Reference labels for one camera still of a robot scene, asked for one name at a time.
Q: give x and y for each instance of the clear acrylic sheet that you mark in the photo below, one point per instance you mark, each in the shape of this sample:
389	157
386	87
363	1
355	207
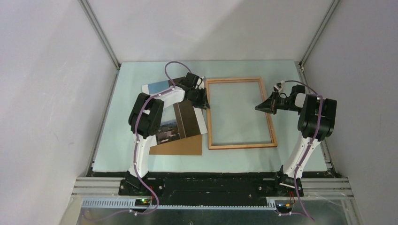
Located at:
234	119

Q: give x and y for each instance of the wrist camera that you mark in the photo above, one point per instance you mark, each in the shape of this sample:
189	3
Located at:
201	82
278	87

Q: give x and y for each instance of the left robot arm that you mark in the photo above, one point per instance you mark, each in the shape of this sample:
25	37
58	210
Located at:
145	119

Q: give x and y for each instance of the aluminium corner post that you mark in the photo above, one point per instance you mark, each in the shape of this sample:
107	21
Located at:
318	33
93	20

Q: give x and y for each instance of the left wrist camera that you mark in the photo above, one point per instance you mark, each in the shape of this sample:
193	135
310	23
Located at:
201	82

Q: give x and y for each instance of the left aluminium corner post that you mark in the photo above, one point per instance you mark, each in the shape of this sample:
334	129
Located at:
93	20

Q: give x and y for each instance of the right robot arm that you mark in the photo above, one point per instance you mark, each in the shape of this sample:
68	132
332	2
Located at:
316	122

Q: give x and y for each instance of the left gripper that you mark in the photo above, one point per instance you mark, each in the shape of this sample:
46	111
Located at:
203	103

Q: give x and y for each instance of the right aluminium corner post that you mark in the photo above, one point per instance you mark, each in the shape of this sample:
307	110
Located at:
318	33

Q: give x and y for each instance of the grey slotted cable duct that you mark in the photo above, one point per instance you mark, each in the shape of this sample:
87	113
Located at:
137	204

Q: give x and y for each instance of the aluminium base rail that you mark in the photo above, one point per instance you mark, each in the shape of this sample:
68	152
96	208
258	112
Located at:
314	188

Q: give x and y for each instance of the brown backing board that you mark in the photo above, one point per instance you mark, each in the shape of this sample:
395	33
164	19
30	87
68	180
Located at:
190	146

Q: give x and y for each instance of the landscape photo print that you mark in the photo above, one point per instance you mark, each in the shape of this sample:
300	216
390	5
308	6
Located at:
181	120

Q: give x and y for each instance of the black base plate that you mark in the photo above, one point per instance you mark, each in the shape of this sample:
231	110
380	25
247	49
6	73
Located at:
210	189

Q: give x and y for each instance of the wooden picture frame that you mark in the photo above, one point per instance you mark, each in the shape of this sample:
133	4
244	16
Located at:
241	146

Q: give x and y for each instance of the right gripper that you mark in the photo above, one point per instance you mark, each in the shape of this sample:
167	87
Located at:
269	105

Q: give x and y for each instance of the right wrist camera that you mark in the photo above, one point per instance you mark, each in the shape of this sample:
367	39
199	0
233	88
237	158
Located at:
278	87

